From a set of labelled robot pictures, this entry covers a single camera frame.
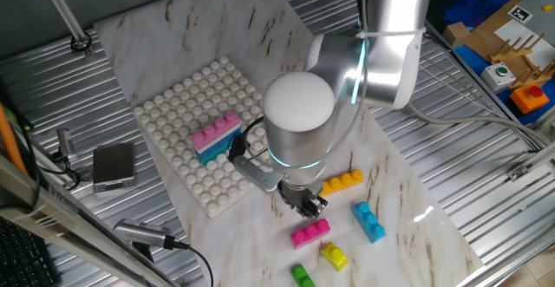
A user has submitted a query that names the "marble pattern board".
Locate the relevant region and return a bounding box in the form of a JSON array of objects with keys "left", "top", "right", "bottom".
[{"left": 93, "top": 0, "right": 485, "bottom": 287}]

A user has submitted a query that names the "light blue three-stud block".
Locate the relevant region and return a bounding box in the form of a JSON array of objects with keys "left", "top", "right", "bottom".
[{"left": 350, "top": 200, "right": 387, "bottom": 245}]

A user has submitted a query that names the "black ring on pole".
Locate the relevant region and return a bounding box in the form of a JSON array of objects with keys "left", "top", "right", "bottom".
[{"left": 70, "top": 30, "right": 93, "bottom": 54}]

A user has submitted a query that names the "brown cardboard sheet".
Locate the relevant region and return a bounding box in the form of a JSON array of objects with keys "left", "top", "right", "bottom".
[{"left": 450, "top": 0, "right": 526, "bottom": 62}]

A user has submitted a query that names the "aluminium frame beam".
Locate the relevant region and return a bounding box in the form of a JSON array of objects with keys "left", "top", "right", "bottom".
[{"left": 0, "top": 154, "right": 174, "bottom": 287}]

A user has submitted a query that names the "magenta three-stud block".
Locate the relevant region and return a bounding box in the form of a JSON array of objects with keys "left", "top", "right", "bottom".
[{"left": 289, "top": 218, "right": 331, "bottom": 251}]

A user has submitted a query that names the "small aluminium corner bracket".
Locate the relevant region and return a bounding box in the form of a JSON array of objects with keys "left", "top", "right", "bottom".
[{"left": 506, "top": 163, "right": 533, "bottom": 182}]

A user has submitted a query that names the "silver camera on stand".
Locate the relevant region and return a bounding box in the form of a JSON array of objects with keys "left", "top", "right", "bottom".
[{"left": 113, "top": 218, "right": 177, "bottom": 262}]

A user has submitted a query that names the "black camera cable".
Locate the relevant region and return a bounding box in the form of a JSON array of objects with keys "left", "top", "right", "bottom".
[{"left": 173, "top": 239, "right": 217, "bottom": 287}]

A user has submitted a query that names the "orange box red button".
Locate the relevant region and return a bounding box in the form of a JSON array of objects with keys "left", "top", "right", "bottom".
[{"left": 509, "top": 84, "right": 551, "bottom": 115}]

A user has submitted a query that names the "silver digital scale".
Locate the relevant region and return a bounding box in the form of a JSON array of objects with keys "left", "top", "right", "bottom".
[{"left": 92, "top": 142, "right": 138, "bottom": 194}]

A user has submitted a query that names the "pink four-stud block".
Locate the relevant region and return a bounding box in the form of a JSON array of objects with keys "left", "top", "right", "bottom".
[{"left": 191, "top": 110, "right": 242, "bottom": 149}]

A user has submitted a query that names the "white studded baseplate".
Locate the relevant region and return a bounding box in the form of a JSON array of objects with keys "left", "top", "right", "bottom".
[{"left": 132, "top": 55, "right": 281, "bottom": 219}]

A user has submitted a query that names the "aluminium tripod pole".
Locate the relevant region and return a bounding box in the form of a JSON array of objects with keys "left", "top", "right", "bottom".
[{"left": 36, "top": 0, "right": 95, "bottom": 58}]

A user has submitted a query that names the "orange pole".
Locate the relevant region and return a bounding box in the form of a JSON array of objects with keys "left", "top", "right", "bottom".
[{"left": 0, "top": 102, "right": 28, "bottom": 175}]

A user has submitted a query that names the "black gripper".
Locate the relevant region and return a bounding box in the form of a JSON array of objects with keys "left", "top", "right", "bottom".
[{"left": 277, "top": 179, "right": 330, "bottom": 219}]

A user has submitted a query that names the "wooden peg rack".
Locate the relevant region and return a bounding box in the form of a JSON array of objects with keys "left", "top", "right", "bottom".
[{"left": 488, "top": 32, "right": 555, "bottom": 89}]

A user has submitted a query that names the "black cable bundle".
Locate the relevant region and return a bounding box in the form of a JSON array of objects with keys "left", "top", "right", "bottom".
[{"left": 344, "top": 0, "right": 369, "bottom": 32}]

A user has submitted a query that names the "white four-stud block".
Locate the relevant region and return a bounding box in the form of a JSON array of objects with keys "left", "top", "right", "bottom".
[{"left": 193, "top": 124, "right": 243, "bottom": 153}]

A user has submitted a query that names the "small cardboard box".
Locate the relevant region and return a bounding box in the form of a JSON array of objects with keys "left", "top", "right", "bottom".
[{"left": 441, "top": 21, "right": 472, "bottom": 49}]

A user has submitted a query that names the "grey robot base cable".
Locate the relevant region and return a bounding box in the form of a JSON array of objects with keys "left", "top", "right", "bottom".
[{"left": 405, "top": 102, "right": 550, "bottom": 149}]

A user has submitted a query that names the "green two-stud block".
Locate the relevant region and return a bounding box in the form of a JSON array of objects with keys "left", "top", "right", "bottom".
[{"left": 290, "top": 264, "right": 317, "bottom": 287}]

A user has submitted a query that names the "grey studded board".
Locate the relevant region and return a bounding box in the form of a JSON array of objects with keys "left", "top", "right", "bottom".
[{"left": 518, "top": 0, "right": 555, "bottom": 48}]

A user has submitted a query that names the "orange four-stud block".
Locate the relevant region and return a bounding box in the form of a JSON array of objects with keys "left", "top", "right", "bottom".
[{"left": 319, "top": 169, "right": 365, "bottom": 198}]

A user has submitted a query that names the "black white marker tag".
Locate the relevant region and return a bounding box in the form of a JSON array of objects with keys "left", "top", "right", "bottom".
[{"left": 506, "top": 3, "right": 533, "bottom": 24}]

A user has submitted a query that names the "small silver camera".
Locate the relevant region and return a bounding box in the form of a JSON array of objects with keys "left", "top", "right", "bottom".
[{"left": 55, "top": 128, "right": 78, "bottom": 163}]

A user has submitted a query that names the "black keyboard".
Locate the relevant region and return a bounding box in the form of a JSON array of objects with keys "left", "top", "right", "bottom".
[{"left": 0, "top": 217, "right": 62, "bottom": 287}]

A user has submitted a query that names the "yellow two-stud block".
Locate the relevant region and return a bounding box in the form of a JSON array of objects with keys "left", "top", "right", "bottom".
[{"left": 319, "top": 242, "right": 349, "bottom": 272}]

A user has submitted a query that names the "blue four-stud block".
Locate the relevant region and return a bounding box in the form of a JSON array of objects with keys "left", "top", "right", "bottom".
[{"left": 194, "top": 133, "right": 242, "bottom": 160}]

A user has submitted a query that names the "white paper sheet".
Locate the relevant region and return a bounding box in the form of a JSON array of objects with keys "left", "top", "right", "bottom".
[{"left": 493, "top": 17, "right": 555, "bottom": 69}]

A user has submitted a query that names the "white box green button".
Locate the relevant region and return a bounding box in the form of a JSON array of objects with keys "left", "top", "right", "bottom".
[{"left": 480, "top": 62, "right": 517, "bottom": 93}]

